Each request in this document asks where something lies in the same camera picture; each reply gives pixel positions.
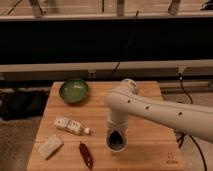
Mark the small white plastic bottle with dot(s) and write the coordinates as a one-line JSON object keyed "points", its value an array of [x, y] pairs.
{"points": [[72, 126]]}

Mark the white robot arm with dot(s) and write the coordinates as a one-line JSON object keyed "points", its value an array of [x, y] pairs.
{"points": [[124, 100]]}

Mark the green ceramic bowl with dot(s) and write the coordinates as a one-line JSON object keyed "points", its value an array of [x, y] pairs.
{"points": [[74, 91]]}

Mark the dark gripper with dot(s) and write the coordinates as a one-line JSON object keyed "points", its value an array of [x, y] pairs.
{"points": [[115, 138]]}

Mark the dark red chili pepper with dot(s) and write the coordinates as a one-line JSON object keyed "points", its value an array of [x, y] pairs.
{"points": [[86, 155]]}

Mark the white ceramic cup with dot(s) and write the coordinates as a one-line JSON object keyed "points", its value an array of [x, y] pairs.
{"points": [[116, 148]]}

